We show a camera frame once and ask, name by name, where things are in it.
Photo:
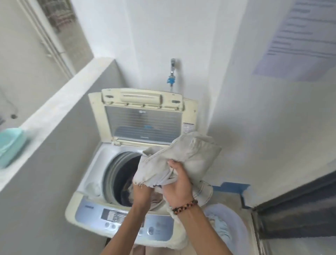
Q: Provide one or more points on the person's left hand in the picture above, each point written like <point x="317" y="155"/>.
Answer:
<point x="141" y="197"/>

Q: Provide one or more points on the person's right hand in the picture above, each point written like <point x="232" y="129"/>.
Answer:
<point x="179" y="190"/>

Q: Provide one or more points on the person's right fingers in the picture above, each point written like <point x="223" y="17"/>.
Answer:
<point x="175" y="168"/>

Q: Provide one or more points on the beige garment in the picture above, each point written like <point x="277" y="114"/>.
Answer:
<point x="194" y="155"/>

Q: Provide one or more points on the person's left forearm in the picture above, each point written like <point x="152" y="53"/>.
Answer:
<point x="126" y="228"/>

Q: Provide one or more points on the person's right forearm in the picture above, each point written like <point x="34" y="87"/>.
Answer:
<point x="202" y="231"/>

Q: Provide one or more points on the small printed label sticker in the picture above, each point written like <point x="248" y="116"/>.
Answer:
<point x="188" y="128"/>

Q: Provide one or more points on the cream washing machine lid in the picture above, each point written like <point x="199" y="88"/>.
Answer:
<point x="141" y="101"/>

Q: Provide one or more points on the light blue cloth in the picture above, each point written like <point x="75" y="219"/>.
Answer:
<point x="221" y="231"/>

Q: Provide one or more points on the white top-loading washing machine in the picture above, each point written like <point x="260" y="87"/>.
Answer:
<point x="89" y="168"/>

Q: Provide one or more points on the pale lilac laundry basket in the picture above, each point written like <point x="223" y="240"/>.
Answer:
<point x="240" y="226"/>

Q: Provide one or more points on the blue grey control panel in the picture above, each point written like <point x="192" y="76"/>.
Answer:
<point x="89" y="212"/>

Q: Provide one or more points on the metal tap with blue connector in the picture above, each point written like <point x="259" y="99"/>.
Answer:
<point x="172" y="71"/>

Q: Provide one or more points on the teal plastic detergent bottle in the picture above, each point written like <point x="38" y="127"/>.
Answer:
<point x="11" y="145"/>

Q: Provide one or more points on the white drain pipe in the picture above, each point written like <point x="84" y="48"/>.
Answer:
<point x="49" y="39"/>

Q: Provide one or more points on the printed paper notice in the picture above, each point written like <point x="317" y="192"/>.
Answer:
<point x="299" y="36"/>

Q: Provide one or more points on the dark door frame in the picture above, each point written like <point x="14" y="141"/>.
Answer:
<point x="296" y="207"/>

